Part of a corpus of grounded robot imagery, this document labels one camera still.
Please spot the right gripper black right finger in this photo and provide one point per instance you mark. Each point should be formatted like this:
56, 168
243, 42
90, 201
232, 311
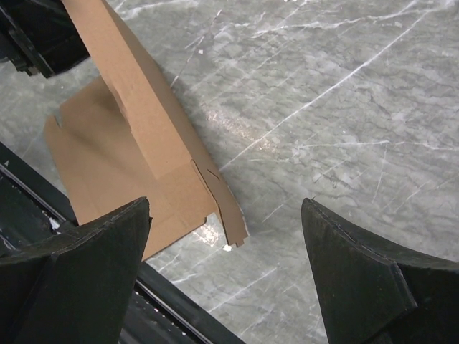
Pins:
372, 290

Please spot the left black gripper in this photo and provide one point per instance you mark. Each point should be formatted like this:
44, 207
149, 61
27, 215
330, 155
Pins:
38, 37

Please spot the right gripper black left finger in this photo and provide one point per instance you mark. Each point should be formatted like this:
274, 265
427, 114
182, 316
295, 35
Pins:
75, 287

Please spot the brown cardboard box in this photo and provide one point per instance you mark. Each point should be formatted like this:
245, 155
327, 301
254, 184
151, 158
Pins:
126, 135

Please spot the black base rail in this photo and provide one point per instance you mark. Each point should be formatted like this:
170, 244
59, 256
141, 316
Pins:
33, 210

